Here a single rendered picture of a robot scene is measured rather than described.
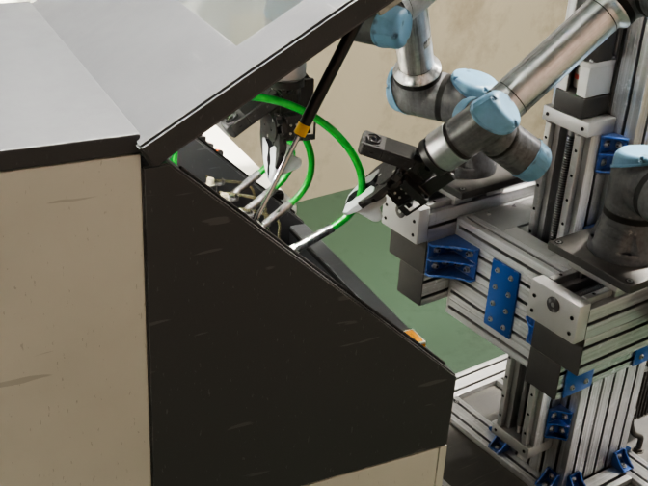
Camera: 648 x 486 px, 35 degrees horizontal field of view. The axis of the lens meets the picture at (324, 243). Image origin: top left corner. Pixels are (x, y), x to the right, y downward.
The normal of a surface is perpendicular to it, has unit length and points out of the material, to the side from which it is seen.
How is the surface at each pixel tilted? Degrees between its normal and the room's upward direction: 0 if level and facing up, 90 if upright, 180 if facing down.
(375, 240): 0
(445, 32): 90
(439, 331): 0
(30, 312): 90
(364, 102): 90
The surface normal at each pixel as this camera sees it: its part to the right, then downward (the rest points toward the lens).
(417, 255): -0.81, 0.23
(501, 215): 0.05, -0.88
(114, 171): 0.43, 0.44
